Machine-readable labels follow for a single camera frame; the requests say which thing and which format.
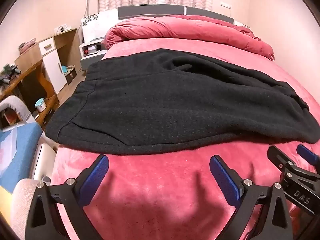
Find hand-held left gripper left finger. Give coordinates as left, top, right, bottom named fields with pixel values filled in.
left=25, top=154, right=109, bottom=240

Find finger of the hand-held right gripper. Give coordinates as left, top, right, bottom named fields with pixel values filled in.
left=267, top=145, right=297, bottom=180
left=296, top=144, right=320, bottom=174

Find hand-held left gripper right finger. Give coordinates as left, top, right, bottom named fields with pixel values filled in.
left=209, top=155, right=293, bottom=240

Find black pants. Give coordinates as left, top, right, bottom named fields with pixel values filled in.
left=44, top=48, right=320, bottom=155

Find bed with red sheet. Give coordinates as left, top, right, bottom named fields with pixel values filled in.
left=51, top=39, right=320, bottom=240

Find beige fabric cushion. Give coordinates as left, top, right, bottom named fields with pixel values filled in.
left=10, top=179, right=38, bottom=240

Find teal lidded tin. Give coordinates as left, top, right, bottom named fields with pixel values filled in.
left=34, top=98, right=47, bottom=113

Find clear plastic bag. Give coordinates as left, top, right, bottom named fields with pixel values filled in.
left=0, top=126, right=21, bottom=155

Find brown box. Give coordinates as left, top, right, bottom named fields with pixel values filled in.
left=65, top=66, right=77, bottom=84

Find grey chair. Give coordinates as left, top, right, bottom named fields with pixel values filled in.
left=0, top=95, right=58, bottom=183

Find wooden cabinet with white door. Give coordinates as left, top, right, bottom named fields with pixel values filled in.
left=14, top=28, right=83, bottom=95

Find grey white nightstand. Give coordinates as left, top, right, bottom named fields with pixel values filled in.
left=79, top=40, right=108, bottom=70

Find wooden desk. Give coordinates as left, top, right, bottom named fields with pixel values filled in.
left=0, top=60, right=60, bottom=130

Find black devices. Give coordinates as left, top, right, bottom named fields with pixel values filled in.
left=0, top=64, right=22, bottom=84

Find pink pouch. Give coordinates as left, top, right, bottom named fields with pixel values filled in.
left=19, top=38, right=37, bottom=53

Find white floral panel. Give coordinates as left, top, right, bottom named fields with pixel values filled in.
left=80, top=11, right=118, bottom=43

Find red duvet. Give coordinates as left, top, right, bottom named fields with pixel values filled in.
left=104, top=14, right=275, bottom=60

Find grey headboard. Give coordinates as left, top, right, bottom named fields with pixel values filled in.
left=117, top=4, right=235, bottom=25

